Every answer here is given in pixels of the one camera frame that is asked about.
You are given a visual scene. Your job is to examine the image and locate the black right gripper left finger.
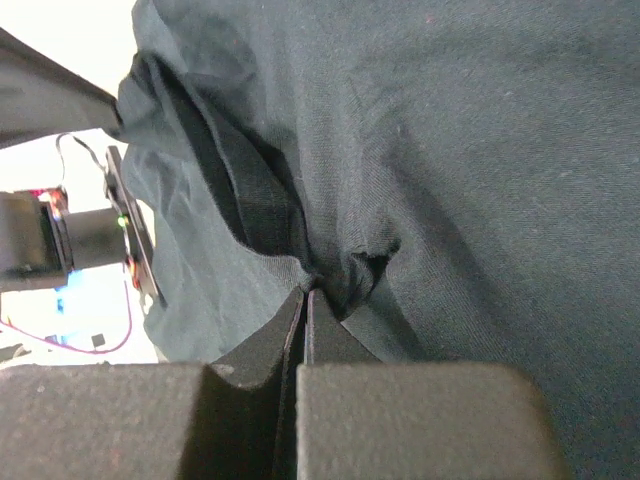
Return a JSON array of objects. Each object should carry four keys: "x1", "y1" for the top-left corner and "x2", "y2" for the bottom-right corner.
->
[{"x1": 1, "y1": 290, "x2": 304, "y2": 479}]

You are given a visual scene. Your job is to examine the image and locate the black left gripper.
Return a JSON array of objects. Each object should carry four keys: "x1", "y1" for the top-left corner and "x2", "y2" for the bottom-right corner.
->
[{"x1": 1, "y1": 30, "x2": 164, "y2": 304}]

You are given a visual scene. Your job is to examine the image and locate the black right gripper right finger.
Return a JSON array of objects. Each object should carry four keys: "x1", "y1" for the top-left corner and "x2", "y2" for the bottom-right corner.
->
[{"x1": 296, "y1": 290, "x2": 570, "y2": 479}]

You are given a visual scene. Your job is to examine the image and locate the black t shirt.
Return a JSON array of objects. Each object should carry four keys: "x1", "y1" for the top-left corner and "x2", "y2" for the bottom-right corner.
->
[{"x1": 117, "y1": 1, "x2": 639, "y2": 479}]

